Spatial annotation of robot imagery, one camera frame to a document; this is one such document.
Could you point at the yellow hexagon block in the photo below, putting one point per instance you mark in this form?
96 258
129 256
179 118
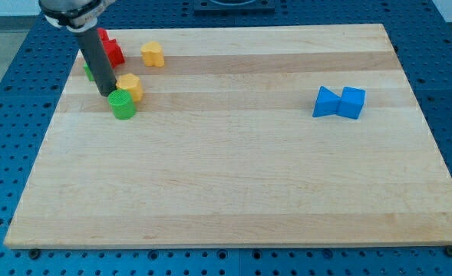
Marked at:
132 84

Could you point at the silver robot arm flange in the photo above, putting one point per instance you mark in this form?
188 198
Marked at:
73 13

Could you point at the yellow heart block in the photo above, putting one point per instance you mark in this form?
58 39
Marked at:
152 54

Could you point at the wooden board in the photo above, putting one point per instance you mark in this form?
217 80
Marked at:
223 151

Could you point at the blue triangle block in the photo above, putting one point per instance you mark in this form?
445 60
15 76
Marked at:
327 103

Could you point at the green cylinder block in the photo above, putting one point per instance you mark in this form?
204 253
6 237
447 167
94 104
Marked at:
121 104

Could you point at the blue cube block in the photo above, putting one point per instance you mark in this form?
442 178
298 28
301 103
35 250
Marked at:
351 102

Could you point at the red block front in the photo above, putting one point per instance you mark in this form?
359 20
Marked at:
114 53

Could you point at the red block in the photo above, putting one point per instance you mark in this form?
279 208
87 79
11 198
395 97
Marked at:
102 33
114 53

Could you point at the green block behind rod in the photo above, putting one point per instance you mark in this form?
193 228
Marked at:
88 72

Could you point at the red block rear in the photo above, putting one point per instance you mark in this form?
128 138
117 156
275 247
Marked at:
102 33

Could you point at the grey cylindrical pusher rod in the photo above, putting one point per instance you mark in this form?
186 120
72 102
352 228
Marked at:
95 56

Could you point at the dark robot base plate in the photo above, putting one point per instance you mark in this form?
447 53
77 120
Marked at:
210 6

